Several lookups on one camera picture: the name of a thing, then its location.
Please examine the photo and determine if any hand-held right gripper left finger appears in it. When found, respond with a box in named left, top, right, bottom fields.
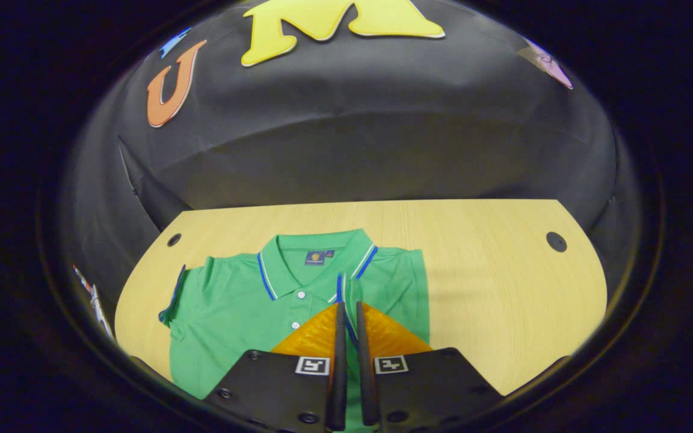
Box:
left=202, top=302, right=348, bottom=433

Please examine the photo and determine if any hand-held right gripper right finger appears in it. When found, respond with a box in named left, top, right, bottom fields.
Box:
left=356, top=302, right=504, bottom=433

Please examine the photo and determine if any green T-shirt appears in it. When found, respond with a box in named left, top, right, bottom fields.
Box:
left=159, top=229, right=431, bottom=433

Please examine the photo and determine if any white printed panel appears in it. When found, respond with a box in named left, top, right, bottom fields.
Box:
left=72, top=263, right=116, bottom=341

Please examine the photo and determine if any black backdrop cloth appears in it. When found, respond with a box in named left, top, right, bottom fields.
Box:
left=58, top=0, right=642, bottom=361

